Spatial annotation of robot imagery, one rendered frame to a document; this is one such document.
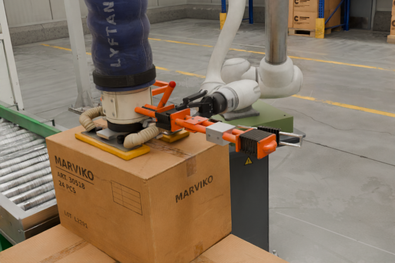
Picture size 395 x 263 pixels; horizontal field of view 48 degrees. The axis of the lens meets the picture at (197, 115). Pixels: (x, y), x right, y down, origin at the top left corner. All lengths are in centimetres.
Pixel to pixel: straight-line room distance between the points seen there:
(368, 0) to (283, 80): 831
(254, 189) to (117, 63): 111
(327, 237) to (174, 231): 141
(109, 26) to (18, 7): 985
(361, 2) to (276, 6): 852
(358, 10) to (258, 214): 840
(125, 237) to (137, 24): 73
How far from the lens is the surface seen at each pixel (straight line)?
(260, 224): 243
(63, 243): 187
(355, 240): 278
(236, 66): 210
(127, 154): 149
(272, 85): 209
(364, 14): 1039
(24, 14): 1137
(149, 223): 145
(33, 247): 190
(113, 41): 150
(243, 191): 228
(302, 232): 280
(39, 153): 280
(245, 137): 121
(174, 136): 160
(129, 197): 148
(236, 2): 176
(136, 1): 150
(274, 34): 198
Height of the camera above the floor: 155
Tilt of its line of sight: 19 degrees down
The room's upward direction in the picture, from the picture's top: 3 degrees counter-clockwise
